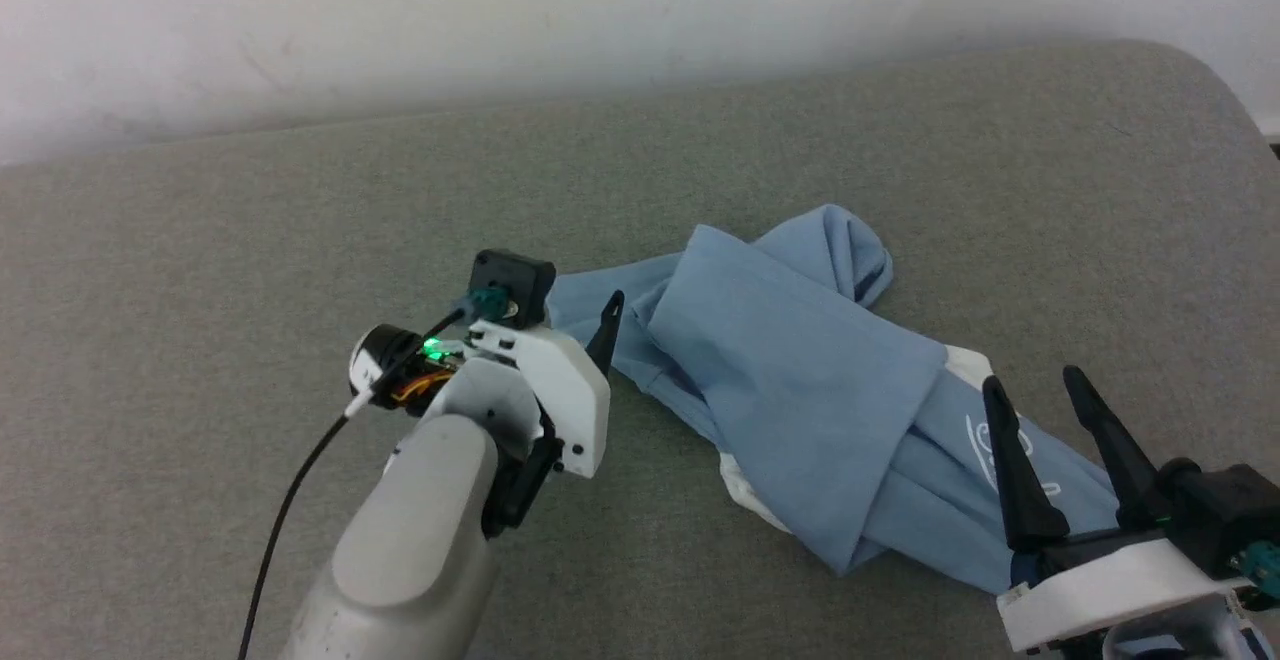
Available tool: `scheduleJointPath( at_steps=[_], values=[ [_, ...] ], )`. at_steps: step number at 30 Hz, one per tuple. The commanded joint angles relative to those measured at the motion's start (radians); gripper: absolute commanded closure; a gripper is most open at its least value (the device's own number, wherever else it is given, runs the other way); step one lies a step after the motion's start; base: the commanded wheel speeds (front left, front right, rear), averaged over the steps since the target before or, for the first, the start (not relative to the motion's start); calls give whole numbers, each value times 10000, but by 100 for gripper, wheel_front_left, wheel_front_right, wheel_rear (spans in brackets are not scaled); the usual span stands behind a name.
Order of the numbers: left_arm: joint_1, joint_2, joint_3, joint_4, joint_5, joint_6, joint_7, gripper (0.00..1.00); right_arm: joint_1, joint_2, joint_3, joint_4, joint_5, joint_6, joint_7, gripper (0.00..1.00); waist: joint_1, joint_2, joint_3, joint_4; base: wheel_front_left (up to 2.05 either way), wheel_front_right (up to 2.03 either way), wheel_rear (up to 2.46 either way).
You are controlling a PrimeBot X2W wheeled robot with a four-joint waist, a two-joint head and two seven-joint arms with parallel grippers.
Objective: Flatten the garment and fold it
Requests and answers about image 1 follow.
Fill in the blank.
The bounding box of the light blue polo shirt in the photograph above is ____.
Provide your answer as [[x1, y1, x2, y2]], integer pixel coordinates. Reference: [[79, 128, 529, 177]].
[[545, 204, 1126, 596]]

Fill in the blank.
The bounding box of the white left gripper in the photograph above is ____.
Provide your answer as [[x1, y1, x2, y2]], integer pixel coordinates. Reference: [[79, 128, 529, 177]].
[[464, 290, 627, 482]]

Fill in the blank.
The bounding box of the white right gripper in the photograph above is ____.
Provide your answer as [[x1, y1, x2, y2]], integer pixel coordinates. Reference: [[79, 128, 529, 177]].
[[982, 365, 1251, 655]]

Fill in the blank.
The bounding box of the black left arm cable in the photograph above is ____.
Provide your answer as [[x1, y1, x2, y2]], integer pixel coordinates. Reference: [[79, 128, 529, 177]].
[[238, 308, 471, 660]]

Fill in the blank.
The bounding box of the grey fabric sofa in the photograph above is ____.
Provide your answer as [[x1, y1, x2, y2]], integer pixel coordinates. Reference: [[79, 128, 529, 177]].
[[0, 38, 1280, 660]]

